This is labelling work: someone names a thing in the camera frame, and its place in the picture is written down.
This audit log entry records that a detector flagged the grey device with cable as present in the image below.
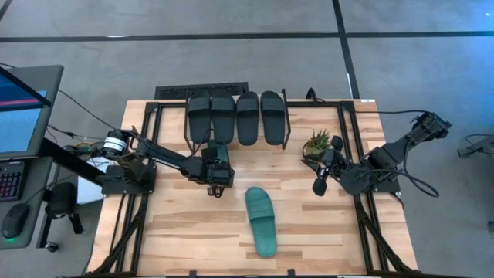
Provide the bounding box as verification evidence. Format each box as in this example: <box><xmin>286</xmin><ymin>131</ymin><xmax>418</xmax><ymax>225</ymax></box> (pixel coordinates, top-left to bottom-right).
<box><xmin>457</xmin><ymin>133</ymin><xmax>494</xmax><ymax>159</ymax></box>

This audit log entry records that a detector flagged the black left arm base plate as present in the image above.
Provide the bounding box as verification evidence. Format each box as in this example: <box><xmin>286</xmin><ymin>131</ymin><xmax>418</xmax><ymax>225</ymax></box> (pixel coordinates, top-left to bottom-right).
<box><xmin>100</xmin><ymin>164</ymin><xmax>157</xmax><ymax>196</ymax></box>

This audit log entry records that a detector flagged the black keyboard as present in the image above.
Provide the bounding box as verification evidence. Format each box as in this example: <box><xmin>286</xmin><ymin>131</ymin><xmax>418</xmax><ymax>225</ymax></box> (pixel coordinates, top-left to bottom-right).
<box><xmin>0</xmin><ymin>160</ymin><xmax>25</xmax><ymax>202</ymax></box>

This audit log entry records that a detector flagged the wooden shelf with black frame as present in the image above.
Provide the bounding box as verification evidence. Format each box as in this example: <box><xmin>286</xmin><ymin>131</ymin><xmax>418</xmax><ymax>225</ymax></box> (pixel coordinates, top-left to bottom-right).
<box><xmin>183</xmin><ymin>89</ymin><xmax>296</xmax><ymax>156</ymax></box>

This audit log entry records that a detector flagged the black computer mouse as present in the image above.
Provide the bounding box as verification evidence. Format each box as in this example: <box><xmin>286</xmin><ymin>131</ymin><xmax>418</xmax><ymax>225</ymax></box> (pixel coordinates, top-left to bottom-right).
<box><xmin>1</xmin><ymin>203</ymin><xmax>31</xmax><ymax>240</ymax></box>

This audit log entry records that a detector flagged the black bag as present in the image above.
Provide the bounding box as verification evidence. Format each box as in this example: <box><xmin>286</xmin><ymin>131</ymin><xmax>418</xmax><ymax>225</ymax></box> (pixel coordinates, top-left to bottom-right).
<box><xmin>45</xmin><ymin>181</ymin><xmax>84</xmax><ymax>236</ymax></box>

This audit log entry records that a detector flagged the grey monitor with blue screen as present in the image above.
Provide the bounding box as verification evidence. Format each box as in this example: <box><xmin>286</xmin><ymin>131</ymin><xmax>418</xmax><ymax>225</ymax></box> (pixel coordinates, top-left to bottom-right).
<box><xmin>0</xmin><ymin>64</ymin><xmax>65</xmax><ymax>161</ymax></box>

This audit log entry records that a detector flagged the grey desk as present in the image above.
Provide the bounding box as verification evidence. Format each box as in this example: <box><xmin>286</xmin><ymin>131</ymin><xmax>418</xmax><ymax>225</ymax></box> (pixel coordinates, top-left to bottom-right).
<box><xmin>0</xmin><ymin>156</ymin><xmax>54</xmax><ymax>251</ymax></box>

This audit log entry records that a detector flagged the white box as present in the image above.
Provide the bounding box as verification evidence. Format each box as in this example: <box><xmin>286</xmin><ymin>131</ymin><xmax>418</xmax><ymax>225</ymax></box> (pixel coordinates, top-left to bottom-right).
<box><xmin>76</xmin><ymin>175</ymin><xmax>104</xmax><ymax>205</ymax></box>

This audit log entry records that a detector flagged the black rubber slide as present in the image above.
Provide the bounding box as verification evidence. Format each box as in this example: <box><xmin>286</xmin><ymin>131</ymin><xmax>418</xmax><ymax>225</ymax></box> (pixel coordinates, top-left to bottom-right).
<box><xmin>188</xmin><ymin>91</ymin><xmax>213</xmax><ymax>146</ymax></box>
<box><xmin>235</xmin><ymin>91</ymin><xmax>260</xmax><ymax>147</ymax></box>
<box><xmin>260</xmin><ymin>90</ymin><xmax>287</xmax><ymax>146</ymax></box>
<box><xmin>211</xmin><ymin>91</ymin><xmax>236</xmax><ymax>146</ymax></box>

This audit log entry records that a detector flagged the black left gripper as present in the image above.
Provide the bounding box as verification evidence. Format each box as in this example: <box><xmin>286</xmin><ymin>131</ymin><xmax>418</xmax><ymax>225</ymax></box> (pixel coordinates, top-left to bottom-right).
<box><xmin>184</xmin><ymin>148</ymin><xmax>235</xmax><ymax>188</ymax></box>

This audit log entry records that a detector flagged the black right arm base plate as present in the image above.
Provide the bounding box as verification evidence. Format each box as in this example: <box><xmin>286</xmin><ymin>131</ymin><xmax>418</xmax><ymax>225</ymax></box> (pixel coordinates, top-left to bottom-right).
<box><xmin>344</xmin><ymin>169</ymin><xmax>401</xmax><ymax>194</ymax></box>

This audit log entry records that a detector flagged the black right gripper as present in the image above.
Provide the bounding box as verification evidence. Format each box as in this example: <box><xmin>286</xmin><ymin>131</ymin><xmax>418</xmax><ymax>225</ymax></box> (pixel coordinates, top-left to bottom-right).
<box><xmin>302</xmin><ymin>134</ymin><xmax>349</xmax><ymax>198</ymax></box>

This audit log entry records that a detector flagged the black cable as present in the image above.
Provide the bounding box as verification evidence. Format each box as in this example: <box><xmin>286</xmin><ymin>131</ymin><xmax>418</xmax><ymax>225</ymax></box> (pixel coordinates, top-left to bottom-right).
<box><xmin>331</xmin><ymin>96</ymin><xmax>430</xmax><ymax>117</ymax></box>
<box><xmin>57</xmin><ymin>87</ymin><xmax>121</xmax><ymax>131</ymax></box>

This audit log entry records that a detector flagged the teal rubber slide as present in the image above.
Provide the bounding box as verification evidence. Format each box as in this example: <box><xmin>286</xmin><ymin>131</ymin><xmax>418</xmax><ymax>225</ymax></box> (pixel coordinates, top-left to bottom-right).
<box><xmin>245</xmin><ymin>186</ymin><xmax>279</xmax><ymax>259</ymax></box>
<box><xmin>205</xmin><ymin>139</ymin><xmax>232</xmax><ymax>173</ymax></box>

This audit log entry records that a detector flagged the black floor grille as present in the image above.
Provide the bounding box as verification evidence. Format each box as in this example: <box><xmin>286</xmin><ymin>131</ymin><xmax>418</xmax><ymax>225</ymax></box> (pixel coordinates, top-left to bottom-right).
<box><xmin>154</xmin><ymin>81</ymin><xmax>249</xmax><ymax>100</ymax></box>

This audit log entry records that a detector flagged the black aluminium table frame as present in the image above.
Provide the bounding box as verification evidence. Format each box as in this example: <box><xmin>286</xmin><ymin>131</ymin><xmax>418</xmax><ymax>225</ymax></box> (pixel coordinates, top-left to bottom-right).
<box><xmin>86</xmin><ymin>98</ymin><xmax>420</xmax><ymax>278</ymax></box>

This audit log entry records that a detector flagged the potted succulent plant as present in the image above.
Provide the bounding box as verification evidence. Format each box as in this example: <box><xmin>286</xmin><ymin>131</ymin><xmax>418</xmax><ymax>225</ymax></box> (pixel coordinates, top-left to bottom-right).
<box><xmin>302</xmin><ymin>129</ymin><xmax>333</xmax><ymax>163</ymax></box>

